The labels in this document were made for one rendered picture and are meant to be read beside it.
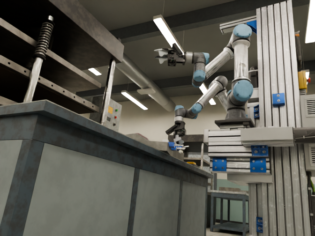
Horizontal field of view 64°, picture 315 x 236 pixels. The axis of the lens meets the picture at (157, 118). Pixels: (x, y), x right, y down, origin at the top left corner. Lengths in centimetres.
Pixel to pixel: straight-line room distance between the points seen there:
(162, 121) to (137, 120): 113
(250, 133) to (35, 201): 111
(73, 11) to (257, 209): 200
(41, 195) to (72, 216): 17
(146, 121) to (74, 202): 894
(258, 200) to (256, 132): 51
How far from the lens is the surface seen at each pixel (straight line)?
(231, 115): 169
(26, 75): 198
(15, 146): 99
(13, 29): 205
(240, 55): 175
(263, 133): 150
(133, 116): 1030
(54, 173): 99
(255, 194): 183
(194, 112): 205
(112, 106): 270
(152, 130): 968
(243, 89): 161
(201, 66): 168
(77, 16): 232
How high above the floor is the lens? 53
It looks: 18 degrees up
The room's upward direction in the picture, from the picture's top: 6 degrees clockwise
